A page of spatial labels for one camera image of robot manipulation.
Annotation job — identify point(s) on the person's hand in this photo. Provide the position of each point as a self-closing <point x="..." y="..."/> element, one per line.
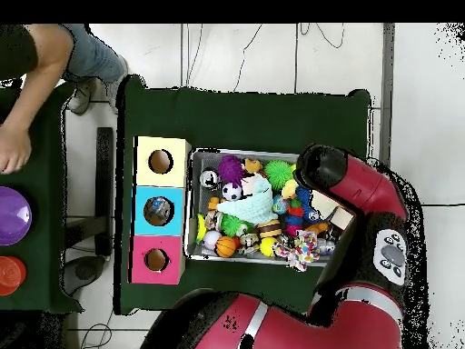
<point x="12" y="149"/>

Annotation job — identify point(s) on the purple bowl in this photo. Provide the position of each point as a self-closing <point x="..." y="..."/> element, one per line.
<point x="12" y="216"/>

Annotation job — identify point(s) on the orange bowl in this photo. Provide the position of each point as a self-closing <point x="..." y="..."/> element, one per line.
<point x="11" y="274"/>

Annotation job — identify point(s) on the mint green knitted cloth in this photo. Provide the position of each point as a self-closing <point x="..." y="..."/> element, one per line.
<point x="250" y="207"/>

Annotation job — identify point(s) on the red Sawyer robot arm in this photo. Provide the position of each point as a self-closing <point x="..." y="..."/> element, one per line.
<point x="363" y="185"/>

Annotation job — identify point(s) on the person's forearm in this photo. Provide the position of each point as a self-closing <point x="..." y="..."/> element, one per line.
<point x="36" y="80"/>

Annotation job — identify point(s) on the wooden three-hole box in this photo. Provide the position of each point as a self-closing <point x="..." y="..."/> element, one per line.
<point x="160" y="180"/>

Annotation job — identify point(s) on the silver mesh bin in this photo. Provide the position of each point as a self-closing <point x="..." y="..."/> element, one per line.
<point x="203" y="254"/>

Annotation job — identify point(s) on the black stand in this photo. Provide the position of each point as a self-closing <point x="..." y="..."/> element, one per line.
<point x="105" y="181"/>

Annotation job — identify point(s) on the dark green side-table cloth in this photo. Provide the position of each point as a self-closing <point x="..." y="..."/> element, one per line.
<point x="43" y="254"/>

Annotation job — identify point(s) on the person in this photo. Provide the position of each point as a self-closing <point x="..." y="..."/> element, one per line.
<point x="94" y="58"/>

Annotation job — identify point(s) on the silver drink can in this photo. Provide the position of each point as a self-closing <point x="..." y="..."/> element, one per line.
<point x="209" y="179"/>

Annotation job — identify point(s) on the white toy baseball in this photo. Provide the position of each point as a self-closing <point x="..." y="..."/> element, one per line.
<point x="211" y="239"/>

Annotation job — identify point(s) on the purple spiky ball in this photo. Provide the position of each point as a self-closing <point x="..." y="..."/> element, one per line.
<point x="230" y="169"/>

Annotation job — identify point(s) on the toy soccer ball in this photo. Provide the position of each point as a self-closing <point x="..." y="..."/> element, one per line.
<point x="231" y="191"/>

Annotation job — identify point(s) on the orange toy basketball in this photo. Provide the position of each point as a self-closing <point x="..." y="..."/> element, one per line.
<point x="225" y="247"/>

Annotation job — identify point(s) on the dark green table cloth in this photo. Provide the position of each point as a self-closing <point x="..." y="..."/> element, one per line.
<point x="254" y="120"/>

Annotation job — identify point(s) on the green koosh ball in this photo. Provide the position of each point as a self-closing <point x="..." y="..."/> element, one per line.
<point x="278" y="173"/>

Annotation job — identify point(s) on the brown striped toy burger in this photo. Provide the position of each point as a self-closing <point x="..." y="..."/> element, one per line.
<point x="269" y="228"/>

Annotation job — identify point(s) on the wooden block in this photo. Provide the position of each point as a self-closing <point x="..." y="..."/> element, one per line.
<point x="341" y="217"/>

